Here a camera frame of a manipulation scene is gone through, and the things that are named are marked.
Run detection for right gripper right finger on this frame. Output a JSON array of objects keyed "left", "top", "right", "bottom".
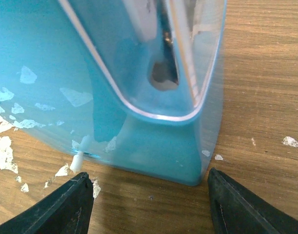
[{"left": 207, "top": 168, "right": 298, "bottom": 234}]

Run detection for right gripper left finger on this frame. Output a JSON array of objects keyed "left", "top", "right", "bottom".
[{"left": 0, "top": 172, "right": 94, "bottom": 234}]

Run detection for blue metronome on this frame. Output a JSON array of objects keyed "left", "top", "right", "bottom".
[{"left": 0, "top": 0, "right": 227, "bottom": 186}]

